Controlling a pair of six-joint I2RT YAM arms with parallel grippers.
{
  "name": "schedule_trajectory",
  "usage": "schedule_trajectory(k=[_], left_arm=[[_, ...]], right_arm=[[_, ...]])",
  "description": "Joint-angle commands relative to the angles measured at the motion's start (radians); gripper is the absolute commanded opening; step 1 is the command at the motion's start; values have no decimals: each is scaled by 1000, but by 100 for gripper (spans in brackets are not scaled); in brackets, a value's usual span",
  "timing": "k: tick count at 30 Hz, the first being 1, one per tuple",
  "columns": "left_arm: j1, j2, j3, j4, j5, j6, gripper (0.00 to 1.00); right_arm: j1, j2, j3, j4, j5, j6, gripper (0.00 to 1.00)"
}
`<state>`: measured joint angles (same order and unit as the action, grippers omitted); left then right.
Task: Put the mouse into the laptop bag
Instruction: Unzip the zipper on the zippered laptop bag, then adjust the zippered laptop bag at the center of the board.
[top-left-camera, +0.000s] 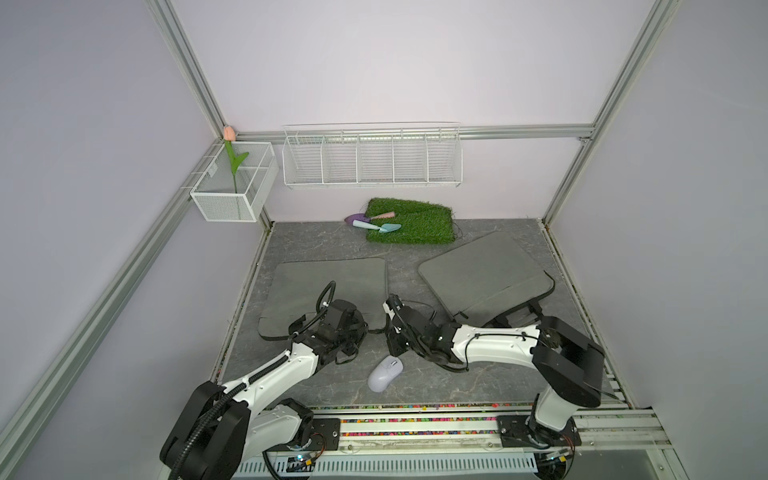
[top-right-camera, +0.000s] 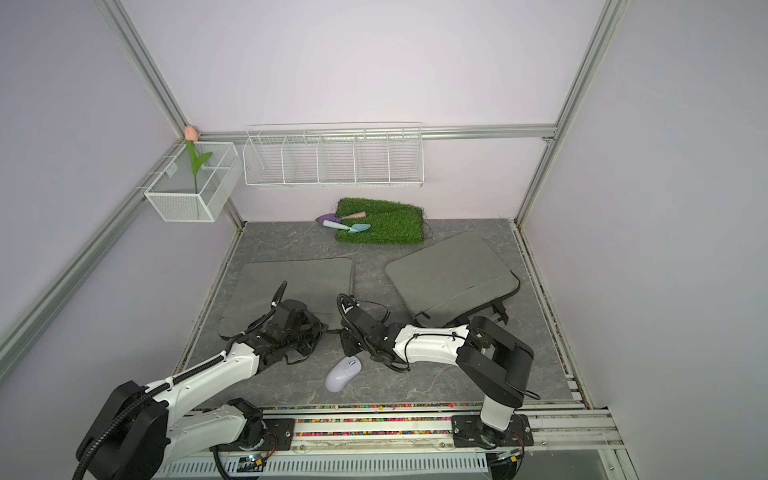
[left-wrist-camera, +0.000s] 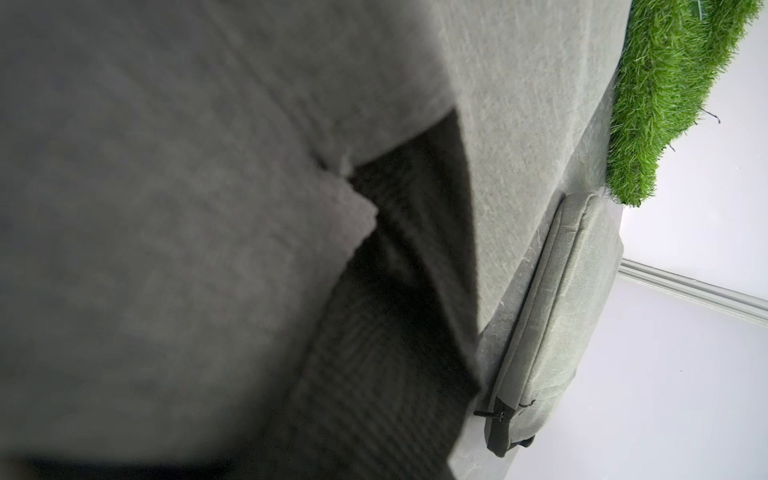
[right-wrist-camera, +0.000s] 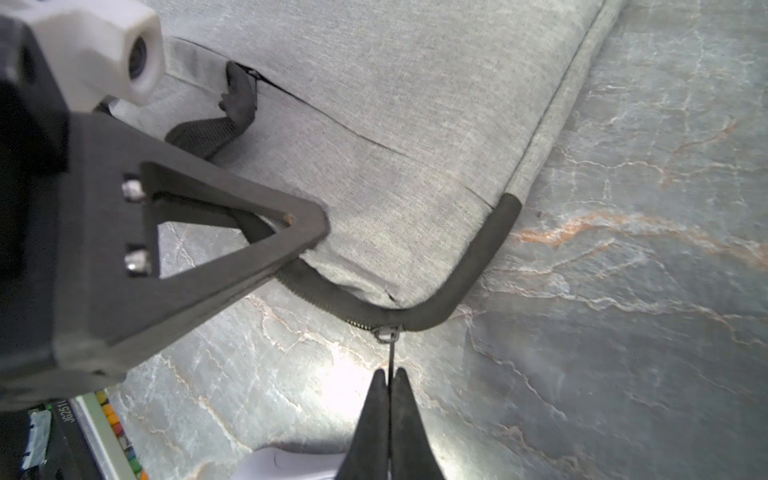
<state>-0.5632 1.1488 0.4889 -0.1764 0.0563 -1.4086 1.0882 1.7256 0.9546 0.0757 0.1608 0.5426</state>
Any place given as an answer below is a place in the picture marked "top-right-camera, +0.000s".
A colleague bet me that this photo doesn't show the white computer mouse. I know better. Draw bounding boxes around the white computer mouse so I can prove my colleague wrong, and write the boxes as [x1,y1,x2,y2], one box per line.
[324,356,362,393]

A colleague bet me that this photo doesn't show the grey laptop bag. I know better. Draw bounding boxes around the grey laptop bag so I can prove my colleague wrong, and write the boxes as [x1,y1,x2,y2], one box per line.
[385,232,521,328]
[217,258,354,339]

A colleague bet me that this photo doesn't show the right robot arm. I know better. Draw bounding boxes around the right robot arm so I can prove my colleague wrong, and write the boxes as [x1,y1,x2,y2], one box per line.
[336,294,540,450]

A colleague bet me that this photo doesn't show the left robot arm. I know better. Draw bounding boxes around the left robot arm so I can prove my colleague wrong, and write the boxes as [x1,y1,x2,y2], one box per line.
[73,284,328,479]

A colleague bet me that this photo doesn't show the teal garden trowel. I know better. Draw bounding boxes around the teal garden trowel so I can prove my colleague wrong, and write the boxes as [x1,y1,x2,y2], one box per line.
[321,219,371,233]

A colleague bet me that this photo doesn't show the green artificial grass mat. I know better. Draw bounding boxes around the green artificial grass mat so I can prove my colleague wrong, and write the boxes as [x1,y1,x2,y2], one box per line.
[335,197,426,245]

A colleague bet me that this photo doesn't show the purple pink garden trowel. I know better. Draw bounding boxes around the purple pink garden trowel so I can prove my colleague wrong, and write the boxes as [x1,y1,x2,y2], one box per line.
[316,211,367,226]

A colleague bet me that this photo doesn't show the small white mesh basket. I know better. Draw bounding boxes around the small white mesh basket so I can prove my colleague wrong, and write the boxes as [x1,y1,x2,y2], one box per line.
[144,142,243,223]

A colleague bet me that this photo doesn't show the pink artificial tulip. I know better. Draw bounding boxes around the pink artificial tulip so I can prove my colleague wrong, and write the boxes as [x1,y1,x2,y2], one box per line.
[184,126,212,193]

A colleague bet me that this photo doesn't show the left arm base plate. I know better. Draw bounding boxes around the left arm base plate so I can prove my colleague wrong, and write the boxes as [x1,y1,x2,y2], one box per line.
[217,417,296,453]

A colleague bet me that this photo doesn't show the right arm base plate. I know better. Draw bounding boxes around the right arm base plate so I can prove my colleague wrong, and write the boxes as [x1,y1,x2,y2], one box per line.
[451,414,534,450]

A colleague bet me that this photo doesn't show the long white wire basket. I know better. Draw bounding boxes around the long white wire basket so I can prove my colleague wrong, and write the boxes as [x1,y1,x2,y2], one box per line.
[243,134,425,188]

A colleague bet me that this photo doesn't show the white vented cable duct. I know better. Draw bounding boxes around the white vented cable duct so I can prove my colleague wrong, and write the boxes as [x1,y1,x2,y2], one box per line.
[136,452,492,479]

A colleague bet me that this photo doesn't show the aluminium front rail frame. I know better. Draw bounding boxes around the aluminium front rail frame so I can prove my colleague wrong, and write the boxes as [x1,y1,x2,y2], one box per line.
[152,404,637,479]

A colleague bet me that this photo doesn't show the aluminium wall rail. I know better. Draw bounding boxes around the aluminium wall rail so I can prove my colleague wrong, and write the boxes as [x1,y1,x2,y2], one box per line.
[200,122,558,143]

